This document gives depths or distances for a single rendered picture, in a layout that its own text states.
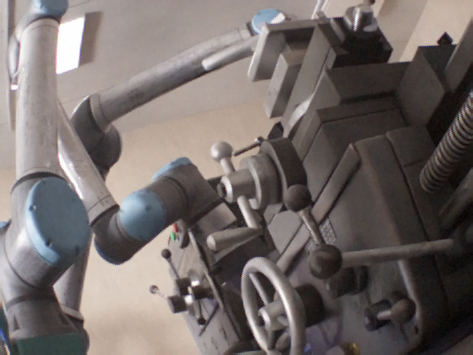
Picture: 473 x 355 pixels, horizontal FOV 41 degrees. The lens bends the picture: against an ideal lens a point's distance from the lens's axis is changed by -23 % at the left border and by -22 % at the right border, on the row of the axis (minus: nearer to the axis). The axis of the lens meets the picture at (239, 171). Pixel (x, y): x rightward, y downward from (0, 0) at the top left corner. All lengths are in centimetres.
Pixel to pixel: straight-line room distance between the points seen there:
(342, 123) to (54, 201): 51
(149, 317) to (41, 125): 417
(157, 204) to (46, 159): 28
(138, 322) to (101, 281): 43
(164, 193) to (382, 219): 67
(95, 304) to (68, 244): 425
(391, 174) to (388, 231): 7
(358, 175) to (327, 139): 7
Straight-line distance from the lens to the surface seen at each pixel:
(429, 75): 94
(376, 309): 86
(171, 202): 147
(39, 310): 131
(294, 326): 104
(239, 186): 105
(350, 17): 108
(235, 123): 626
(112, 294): 548
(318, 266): 78
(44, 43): 151
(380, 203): 89
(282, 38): 127
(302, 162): 106
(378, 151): 92
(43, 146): 133
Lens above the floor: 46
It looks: 23 degrees up
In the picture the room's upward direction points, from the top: 22 degrees counter-clockwise
